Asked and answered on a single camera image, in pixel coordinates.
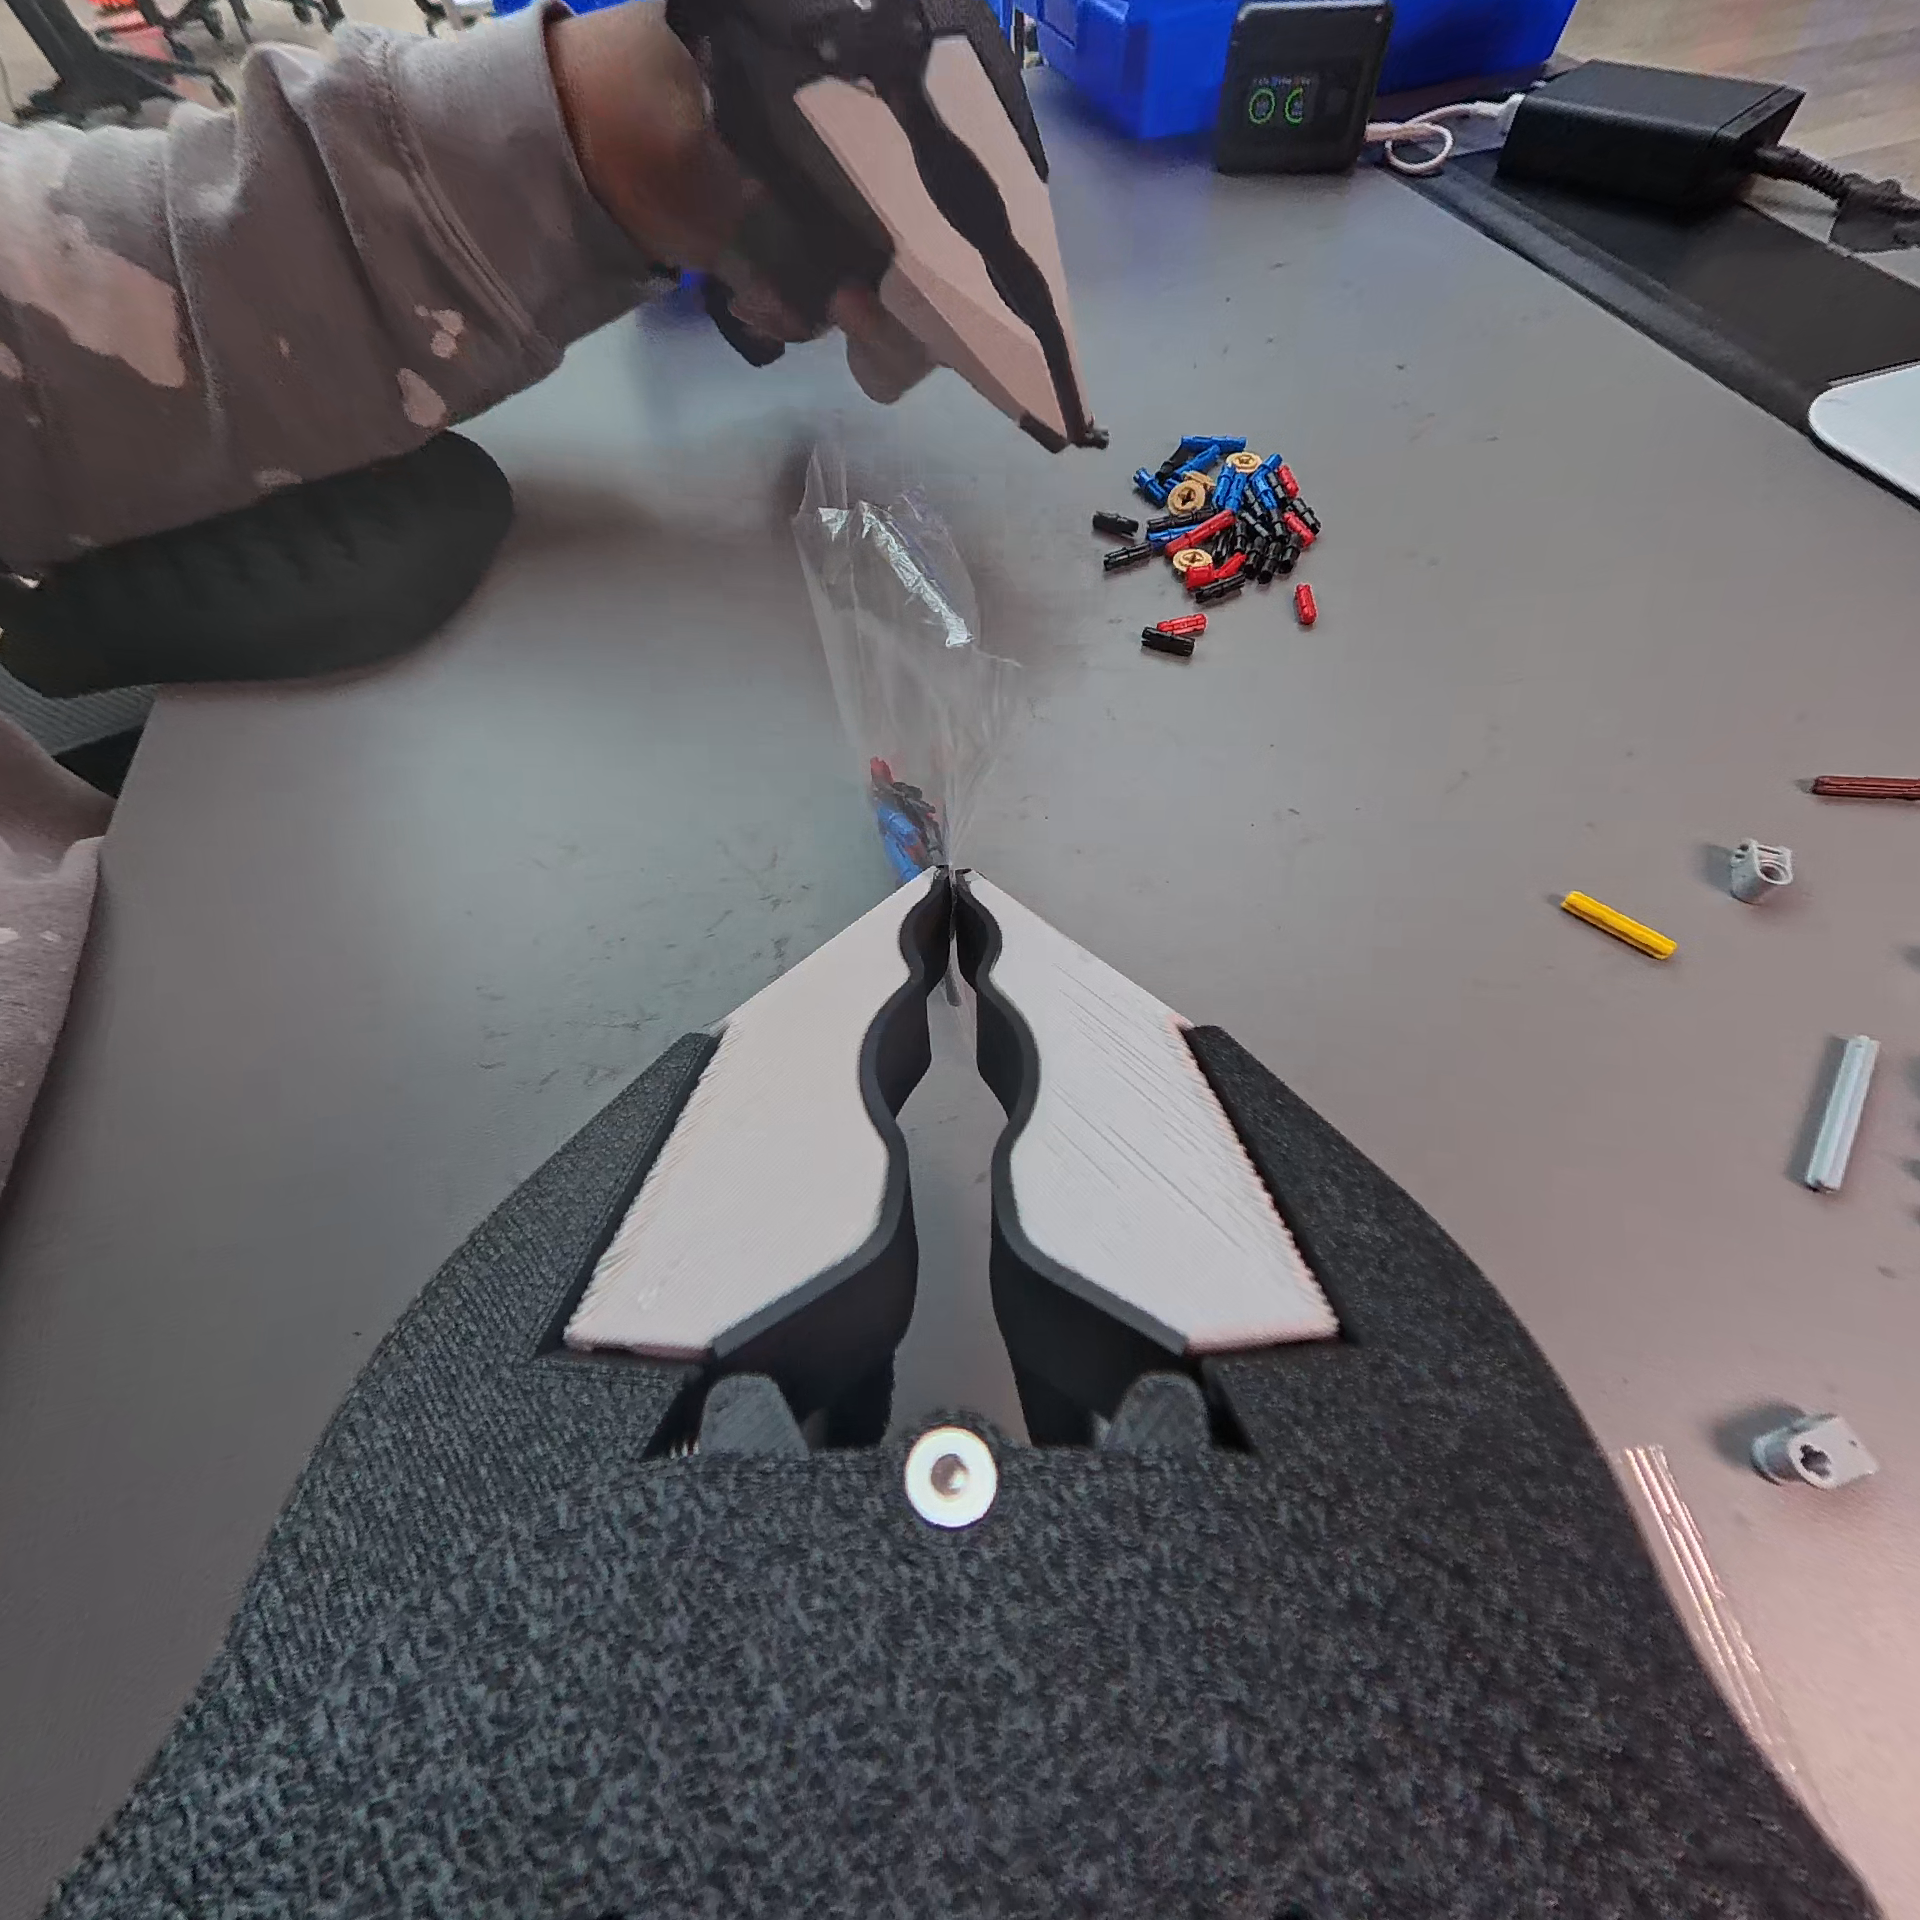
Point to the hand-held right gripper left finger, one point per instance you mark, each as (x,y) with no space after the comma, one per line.
(765,1170)

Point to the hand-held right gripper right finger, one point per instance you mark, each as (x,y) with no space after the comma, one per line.
(1141,1185)

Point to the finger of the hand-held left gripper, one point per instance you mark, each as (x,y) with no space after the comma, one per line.
(998,135)
(915,240)

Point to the bunch of bagged pins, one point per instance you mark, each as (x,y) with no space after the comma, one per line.
(905,825)

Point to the clear plastic bag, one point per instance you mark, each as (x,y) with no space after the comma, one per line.
(901,631)

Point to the pile of small pins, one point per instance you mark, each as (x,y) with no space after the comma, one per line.
(1246,526)

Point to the person's left forearm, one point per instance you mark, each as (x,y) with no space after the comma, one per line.
(226,271)

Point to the person's left hand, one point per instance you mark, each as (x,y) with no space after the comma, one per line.
(644,135)

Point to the blue plastic storage box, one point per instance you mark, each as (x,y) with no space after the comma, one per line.
(1141,61)

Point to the black device with display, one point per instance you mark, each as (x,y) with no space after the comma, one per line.
(1302,90)

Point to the single yellow axle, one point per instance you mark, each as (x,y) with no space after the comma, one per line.
(1617,924)

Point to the black power adapter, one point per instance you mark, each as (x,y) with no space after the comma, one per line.
(1642,135)

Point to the black office chair base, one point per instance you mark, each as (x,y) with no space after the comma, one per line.
(121,61)

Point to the grey pin connector piece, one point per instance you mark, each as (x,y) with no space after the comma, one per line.
(1759,868)

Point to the long grey axle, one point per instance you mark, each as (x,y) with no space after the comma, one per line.
(1841,1113)

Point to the black padded armrest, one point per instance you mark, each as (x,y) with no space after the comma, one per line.
(255,570)

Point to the grey round connector piece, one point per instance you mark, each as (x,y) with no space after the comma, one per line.
(1816,1452)

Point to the person's torso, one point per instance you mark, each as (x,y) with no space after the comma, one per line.
(38,930)

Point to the brown axle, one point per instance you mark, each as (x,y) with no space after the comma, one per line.
(1868,786)

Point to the white flat device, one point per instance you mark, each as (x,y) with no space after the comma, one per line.
(1876,428)

